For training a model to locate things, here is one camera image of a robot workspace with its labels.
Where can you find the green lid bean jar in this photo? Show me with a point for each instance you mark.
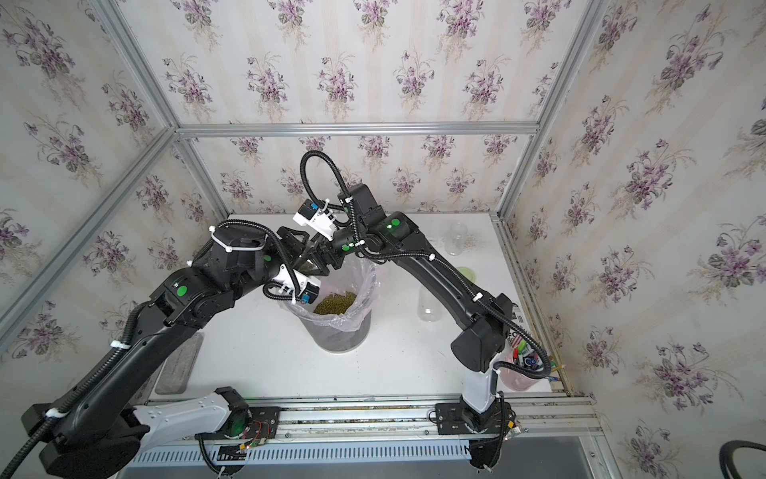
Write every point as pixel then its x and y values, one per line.
pixel 312 265

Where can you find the green mung beans pile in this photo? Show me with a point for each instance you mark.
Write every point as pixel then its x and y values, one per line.
pixel 336 304

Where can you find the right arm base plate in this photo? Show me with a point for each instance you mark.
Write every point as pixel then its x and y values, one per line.
pixel 457 418

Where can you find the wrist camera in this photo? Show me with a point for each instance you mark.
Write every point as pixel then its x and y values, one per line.
pixel 318 217
pixel 293 286

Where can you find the green jar lid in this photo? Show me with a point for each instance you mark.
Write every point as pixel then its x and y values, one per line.
pixel 468 273

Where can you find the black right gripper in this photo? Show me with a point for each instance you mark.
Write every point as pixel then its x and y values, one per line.
pixel 326 249

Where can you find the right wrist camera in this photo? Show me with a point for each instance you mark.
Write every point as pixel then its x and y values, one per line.
pixel 318 217

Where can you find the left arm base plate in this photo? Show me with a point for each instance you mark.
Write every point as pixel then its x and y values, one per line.
pixel 254 427

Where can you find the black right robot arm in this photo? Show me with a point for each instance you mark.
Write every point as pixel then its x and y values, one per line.
pixel 347 220

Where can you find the white slotted cable duct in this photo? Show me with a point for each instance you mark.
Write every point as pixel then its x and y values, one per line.
pixel 342 452

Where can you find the white lid bean jar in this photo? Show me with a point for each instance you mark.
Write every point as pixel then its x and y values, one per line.
pixel 458 239

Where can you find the red lid bean jar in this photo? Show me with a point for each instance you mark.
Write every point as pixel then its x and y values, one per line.
pixel 429 309

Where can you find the pink pen cup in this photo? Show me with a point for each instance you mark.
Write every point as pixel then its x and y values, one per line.
pixel 522 367

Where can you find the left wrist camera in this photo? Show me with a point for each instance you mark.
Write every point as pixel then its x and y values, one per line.
pixel 293 286

